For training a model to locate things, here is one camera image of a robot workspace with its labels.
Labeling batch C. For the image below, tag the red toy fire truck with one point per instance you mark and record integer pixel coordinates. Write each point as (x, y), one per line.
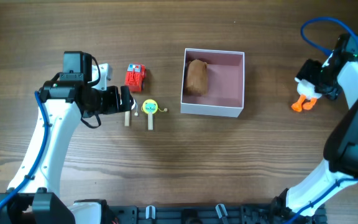
(135, 75)

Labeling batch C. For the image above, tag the white wooden rattle drum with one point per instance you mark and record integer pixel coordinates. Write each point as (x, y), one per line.
(128, 114)

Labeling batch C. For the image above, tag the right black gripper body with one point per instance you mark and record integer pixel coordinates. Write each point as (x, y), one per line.
(308, 74)

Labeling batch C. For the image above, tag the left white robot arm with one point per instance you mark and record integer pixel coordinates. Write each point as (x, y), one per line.
(32, 195)

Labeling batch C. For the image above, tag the brown plush toy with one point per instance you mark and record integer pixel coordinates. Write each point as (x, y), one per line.
(196, 80)

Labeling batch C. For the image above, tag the pink white open box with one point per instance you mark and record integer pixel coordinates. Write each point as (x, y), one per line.
(226, 73)

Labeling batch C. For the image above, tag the white plush duck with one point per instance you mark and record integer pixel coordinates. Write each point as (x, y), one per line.
(308, 96)

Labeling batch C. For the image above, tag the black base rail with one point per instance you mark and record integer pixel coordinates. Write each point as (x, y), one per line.
(197, 214)

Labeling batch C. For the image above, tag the yellow cat rattle drum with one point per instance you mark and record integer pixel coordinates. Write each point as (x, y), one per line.
(150, 107)

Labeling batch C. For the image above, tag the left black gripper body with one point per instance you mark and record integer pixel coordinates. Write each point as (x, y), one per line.
(108, 101)

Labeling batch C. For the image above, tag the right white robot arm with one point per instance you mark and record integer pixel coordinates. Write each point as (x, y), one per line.
(339, 167)

